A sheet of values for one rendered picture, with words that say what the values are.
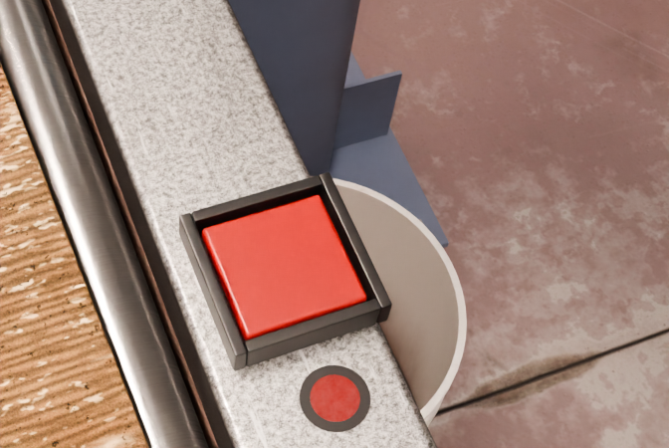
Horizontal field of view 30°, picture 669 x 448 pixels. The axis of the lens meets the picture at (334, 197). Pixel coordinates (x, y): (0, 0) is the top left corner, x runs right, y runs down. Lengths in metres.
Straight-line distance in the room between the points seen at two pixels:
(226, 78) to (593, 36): 1.35
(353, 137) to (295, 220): 1.14
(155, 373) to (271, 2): 0.79
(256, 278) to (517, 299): 1.11
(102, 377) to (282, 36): 0.84
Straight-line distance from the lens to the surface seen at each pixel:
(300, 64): 1.38
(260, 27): 1.34
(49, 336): 0.55
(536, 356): 1.64
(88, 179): 0.61
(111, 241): 0.59
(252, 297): 0.56
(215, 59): 0.65
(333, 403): 0.56
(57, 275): 0.56
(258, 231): 0.58
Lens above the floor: 1.43
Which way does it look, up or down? 58 degrees down
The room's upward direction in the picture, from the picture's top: 11 degrees clockwise
